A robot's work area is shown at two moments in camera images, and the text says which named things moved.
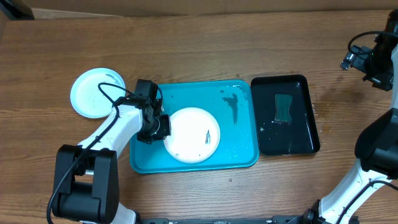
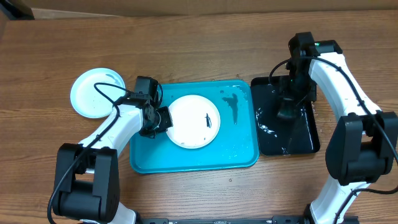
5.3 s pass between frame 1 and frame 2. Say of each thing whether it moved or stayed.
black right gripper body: moved
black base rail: stayed
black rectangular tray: stayed
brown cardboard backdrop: stayed
